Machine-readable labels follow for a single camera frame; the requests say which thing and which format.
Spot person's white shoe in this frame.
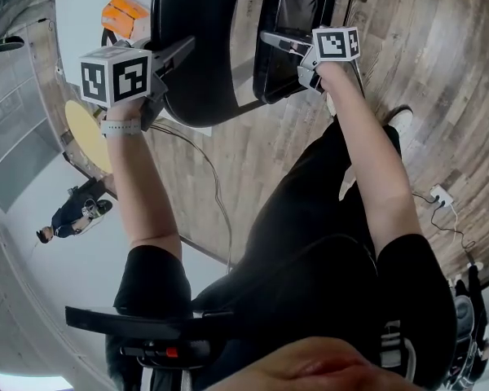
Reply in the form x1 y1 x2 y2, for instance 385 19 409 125
385 104 415 138

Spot white wristwatch band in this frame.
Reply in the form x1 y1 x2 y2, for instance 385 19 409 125
100 118 142 138

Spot round yellow side table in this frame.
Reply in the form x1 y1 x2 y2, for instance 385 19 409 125
64 99 116 175

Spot black folding chair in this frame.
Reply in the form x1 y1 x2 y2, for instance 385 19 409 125
150 0 368 129

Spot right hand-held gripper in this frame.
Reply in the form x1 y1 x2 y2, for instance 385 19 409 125
260 25 362 94

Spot person's right forearm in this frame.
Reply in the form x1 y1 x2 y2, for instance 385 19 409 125
317 61 423 260

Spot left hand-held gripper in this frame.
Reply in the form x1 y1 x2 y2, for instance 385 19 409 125
79 35 197 133

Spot black white striped shoulder strap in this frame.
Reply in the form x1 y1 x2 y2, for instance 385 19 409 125
377 319 416 382
140 367 192 391

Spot person's black trouser legs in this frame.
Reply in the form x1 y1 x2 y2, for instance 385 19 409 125
244 112 404 268

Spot person's torso in black shirt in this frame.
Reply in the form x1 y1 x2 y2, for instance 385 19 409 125
105 232 460 391

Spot white power strip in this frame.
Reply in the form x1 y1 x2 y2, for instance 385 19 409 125
430 184 455 205

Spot orange device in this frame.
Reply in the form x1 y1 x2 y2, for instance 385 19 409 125
100 0 152 41

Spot white square table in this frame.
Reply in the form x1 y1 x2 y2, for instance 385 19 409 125
53 0 213 138

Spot thin grey gripper cable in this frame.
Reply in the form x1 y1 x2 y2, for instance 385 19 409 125
150 122 234 275

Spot person's left forearm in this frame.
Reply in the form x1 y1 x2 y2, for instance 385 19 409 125
101 98 183 253

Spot ceiling light panel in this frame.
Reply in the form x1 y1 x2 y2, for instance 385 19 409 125
0 371 73 391

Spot person's face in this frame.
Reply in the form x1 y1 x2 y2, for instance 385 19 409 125
203 336 427 391

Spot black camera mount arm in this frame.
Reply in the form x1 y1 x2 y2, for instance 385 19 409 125
64 305 236 370

